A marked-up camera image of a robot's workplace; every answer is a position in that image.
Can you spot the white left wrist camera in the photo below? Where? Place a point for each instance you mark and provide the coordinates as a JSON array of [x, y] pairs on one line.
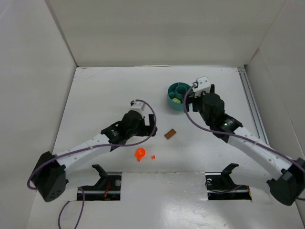
[[137, 107]]

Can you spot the light green curved lego brick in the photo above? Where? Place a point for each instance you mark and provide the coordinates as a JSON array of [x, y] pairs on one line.
[[175, 100]]

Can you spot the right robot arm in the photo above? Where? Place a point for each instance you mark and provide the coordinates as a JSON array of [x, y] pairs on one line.
[[284, 178]]

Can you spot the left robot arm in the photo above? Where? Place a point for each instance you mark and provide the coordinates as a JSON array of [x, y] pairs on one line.
[[52, 174]]

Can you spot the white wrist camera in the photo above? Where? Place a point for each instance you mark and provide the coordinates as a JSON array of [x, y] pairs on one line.
[[137, 107], [202, 86]]

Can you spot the brown flat lego plate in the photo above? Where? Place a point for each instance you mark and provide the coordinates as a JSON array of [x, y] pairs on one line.
[[170, 134]]

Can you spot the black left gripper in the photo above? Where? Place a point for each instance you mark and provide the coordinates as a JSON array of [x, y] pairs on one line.
[[147, 124]]

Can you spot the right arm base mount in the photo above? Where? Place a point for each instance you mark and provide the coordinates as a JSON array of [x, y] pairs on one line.
[[220, 186]]

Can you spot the aluminium rail at right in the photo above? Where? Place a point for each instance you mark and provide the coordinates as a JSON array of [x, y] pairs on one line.
[[259, 126]]

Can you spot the orange plastic ring disc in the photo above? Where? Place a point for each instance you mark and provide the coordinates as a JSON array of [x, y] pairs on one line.
[[140, 153]]

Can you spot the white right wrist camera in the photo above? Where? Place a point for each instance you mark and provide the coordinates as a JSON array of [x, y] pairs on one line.
[[202, 86]]

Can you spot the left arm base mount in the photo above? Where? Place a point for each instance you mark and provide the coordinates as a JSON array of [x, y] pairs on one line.
[[106, 188]]

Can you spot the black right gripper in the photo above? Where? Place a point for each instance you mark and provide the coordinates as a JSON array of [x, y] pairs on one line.
[[193, 104]]

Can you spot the teal round divided container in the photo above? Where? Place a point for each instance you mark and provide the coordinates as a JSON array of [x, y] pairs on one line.
[[177, 90]]

